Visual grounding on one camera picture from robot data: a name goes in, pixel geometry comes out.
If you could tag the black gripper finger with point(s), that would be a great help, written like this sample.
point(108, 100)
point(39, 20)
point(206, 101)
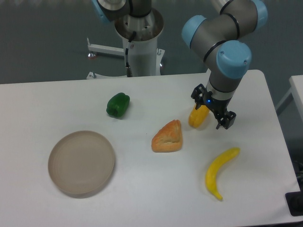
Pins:
point(225, 119)
point(198, 95)

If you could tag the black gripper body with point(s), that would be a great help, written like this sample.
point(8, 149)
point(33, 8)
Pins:
point(218, 107)

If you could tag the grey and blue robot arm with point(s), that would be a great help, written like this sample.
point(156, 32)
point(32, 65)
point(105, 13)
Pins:
point(215, 42)

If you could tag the green bell pepper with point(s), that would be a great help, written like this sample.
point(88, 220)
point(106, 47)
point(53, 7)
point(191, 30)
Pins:
point(117, 105)

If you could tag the yellow corn cob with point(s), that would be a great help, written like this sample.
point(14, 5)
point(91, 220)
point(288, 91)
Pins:
point(198, 116)

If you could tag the triangular golden pastry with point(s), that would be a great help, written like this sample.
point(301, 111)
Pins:
point(169, 138)

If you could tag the yellow banana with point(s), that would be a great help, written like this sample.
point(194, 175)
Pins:
point(214, 168)

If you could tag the white side table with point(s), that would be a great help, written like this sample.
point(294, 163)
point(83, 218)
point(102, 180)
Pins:
point(294, 93)

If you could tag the black device at table edge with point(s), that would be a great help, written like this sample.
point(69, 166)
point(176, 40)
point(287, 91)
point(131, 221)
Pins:
point(295, 203)

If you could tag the beige round plate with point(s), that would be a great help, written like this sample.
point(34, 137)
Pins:
point(81, 164)

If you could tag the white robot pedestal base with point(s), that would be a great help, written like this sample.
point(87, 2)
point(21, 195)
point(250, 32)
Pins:
point(140, 49)

